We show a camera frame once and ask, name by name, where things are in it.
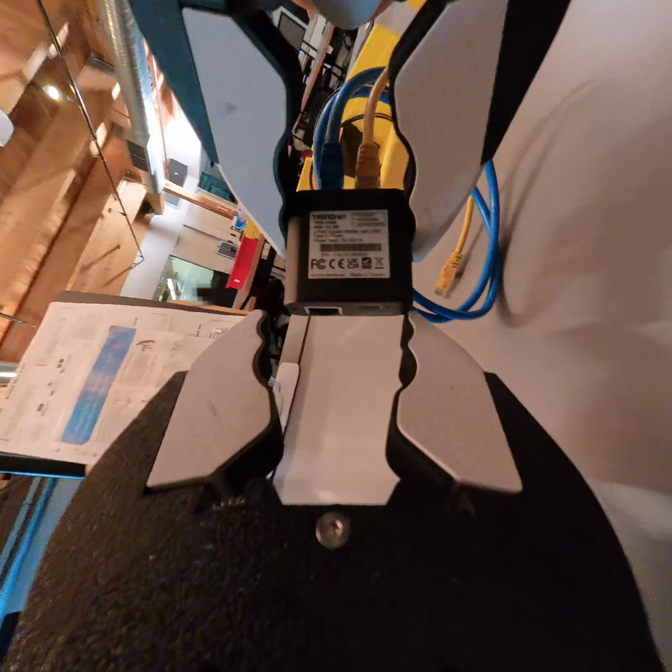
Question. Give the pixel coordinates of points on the yellow plastic bin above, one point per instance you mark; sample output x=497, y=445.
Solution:
x=380, y=47

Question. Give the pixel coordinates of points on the black network splitter box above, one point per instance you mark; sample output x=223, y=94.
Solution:
x=346, y=294

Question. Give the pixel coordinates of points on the wooden instruction board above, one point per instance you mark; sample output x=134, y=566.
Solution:
x=78, y=378

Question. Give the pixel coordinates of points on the grey desk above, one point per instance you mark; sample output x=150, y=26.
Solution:
x=577, y=210

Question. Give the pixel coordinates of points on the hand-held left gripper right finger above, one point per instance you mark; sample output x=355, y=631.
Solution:
x=456, y=420

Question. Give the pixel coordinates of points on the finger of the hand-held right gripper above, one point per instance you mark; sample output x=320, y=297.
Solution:
x=446, y=105
x=236, y=105

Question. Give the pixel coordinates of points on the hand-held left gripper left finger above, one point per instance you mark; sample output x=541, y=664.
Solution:
x=210, y=414

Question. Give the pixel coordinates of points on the red plastic bin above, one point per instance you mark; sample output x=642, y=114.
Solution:
x=244, y=262

